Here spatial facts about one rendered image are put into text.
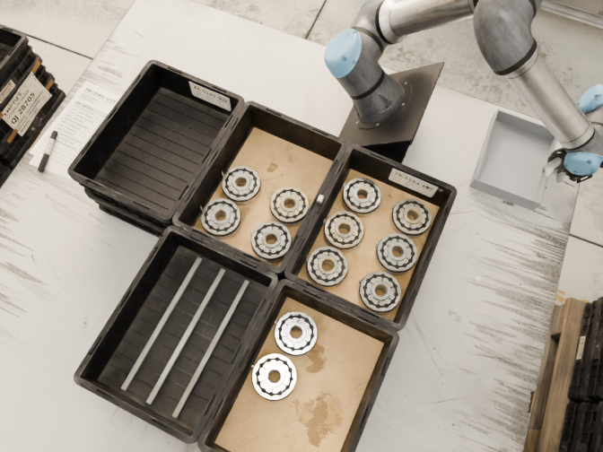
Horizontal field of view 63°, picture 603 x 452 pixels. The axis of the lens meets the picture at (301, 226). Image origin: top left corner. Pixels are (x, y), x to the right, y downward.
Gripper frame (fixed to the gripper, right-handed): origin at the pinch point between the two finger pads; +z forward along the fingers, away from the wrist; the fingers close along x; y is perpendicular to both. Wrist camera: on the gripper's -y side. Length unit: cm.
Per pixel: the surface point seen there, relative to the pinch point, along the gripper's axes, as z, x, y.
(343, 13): 96, -66, -109
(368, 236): 3, -47, 43
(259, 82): 29, -89, -2
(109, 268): 34, -106, 71
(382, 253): -1, -43, 48
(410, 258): -3, -37, 47
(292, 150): 11, -73, 26
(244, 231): 12, -76, 53
